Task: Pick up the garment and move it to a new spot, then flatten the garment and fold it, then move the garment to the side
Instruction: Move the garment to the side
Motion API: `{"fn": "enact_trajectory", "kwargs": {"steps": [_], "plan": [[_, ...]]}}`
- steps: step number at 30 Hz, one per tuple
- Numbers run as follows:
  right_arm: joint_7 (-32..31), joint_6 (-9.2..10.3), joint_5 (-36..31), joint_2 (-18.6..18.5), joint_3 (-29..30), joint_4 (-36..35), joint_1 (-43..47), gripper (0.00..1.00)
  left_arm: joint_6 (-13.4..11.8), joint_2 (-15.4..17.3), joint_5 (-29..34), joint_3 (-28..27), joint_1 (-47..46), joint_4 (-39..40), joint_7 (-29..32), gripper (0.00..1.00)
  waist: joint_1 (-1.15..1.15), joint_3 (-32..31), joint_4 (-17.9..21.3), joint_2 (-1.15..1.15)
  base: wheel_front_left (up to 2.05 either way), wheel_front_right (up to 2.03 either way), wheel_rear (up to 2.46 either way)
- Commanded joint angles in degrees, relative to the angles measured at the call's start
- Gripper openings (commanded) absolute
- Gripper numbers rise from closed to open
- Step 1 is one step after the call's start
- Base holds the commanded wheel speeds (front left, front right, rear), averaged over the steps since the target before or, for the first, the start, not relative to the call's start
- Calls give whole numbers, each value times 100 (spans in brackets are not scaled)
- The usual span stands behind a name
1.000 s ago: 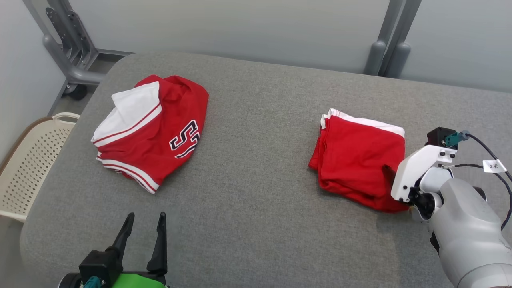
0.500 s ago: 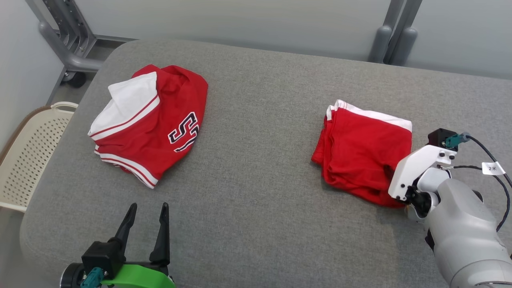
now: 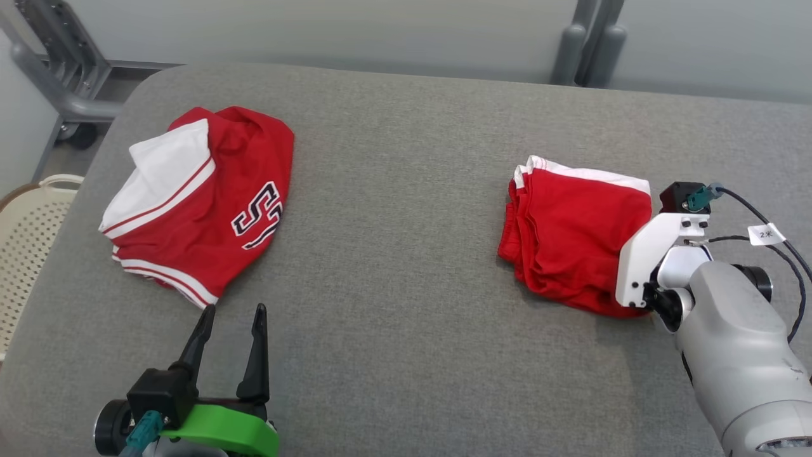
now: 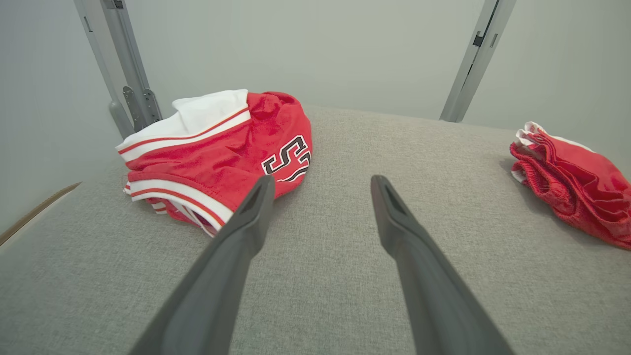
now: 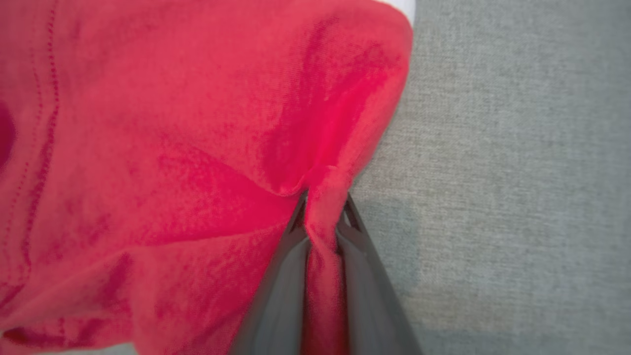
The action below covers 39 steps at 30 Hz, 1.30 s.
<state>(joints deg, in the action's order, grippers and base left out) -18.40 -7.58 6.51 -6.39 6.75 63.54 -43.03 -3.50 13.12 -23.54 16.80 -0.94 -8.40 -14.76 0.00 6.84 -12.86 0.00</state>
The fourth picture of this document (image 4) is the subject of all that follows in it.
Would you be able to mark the brown wooden edge strip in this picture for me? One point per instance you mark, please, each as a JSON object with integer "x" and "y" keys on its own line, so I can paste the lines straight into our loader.
{"x": 34, "y": 213}

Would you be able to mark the red jersey white sleeves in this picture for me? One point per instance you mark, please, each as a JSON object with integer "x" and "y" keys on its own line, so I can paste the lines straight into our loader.
{"x": 207, "y": 158}

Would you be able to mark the grey partition post with brackets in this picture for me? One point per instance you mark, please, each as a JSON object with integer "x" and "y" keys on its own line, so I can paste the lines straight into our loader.
{"x": 125, "y": 59}

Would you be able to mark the red basketball shorts number 23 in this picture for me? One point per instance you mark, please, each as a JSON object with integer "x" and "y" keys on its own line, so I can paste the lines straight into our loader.
{"x": 577, "y": 187}

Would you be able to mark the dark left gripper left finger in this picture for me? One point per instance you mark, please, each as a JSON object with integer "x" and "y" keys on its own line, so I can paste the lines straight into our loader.
{"x": 212, "y": 296}

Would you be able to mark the grey partition post with latch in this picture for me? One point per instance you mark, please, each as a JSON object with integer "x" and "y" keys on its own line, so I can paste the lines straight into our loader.
{"x": 473, "y": 64}

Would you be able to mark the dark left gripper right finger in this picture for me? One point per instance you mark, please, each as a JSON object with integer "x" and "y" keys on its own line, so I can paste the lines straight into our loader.
{"x": 434, "y": 296}

